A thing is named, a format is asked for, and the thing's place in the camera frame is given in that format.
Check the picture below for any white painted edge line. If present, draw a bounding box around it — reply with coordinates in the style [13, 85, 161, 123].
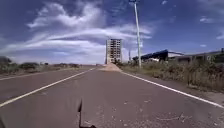
[121, 71, 224, 110]

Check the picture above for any tall pale unfinished building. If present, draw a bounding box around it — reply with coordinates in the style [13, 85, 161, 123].
[105, 38, 124, 65]

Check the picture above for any grey asphalt road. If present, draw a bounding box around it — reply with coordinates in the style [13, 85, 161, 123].
[0, 65, 224, 128]

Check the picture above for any low building with blue roof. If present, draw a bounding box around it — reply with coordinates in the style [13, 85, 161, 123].
[132, 48, 224, 64]

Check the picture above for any brown dirt mound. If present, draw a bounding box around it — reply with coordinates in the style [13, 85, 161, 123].
[99, 63, 123, 73]

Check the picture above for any dry scrub verge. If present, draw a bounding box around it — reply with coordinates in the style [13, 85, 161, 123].
[0, 55, 82, 76]
[117, 59, 224, 93]

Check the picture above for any dirt shoulder strip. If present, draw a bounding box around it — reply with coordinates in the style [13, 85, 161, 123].
[125, 70, 224, 107]

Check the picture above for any tall pale pole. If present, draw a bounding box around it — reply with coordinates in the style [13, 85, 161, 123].
[129, 0, 143, 69]

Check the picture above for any robot's own part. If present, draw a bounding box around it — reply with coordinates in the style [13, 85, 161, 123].
[77, 99, 98, 128]

